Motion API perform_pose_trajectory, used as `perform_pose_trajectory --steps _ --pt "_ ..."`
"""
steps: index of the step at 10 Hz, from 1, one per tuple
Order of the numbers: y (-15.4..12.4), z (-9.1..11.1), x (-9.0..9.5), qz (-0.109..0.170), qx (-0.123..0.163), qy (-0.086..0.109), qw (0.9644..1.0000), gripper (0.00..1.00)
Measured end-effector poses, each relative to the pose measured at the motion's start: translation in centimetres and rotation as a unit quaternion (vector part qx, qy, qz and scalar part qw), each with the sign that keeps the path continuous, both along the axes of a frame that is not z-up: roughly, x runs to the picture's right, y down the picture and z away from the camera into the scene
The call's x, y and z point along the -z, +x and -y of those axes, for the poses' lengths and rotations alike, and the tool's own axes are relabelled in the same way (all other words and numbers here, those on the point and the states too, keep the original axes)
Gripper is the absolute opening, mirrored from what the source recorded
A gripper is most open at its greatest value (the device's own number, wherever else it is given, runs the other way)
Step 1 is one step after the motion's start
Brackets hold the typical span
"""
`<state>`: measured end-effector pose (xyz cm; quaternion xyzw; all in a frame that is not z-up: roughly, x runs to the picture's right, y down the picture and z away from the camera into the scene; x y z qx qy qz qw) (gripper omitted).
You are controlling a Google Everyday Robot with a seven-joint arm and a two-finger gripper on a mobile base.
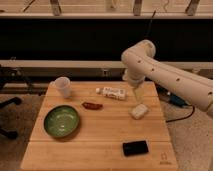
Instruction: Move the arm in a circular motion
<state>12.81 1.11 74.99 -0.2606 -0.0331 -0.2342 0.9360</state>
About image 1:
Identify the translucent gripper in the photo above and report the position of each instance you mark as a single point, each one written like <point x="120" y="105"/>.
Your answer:
<point x="139" y="94"/>

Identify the white plastic bottle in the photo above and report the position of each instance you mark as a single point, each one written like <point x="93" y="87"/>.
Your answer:
<point x="114" y="93"/>

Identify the red chili pepper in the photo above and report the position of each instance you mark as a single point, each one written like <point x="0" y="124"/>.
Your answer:
<point x="92" y="106"/>

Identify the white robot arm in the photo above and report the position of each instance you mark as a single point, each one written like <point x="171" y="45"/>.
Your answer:
<point x="140" y="64"/>

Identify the translucent plastic cup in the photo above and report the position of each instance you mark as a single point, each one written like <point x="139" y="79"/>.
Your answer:
<point x="62" y="85"/>

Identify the green ceramic bowl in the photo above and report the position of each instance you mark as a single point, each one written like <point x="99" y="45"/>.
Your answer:
<point x="61" y="121"/>

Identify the black smartphone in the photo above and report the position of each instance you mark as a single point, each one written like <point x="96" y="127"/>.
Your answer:
<point x="135" y="148"/>

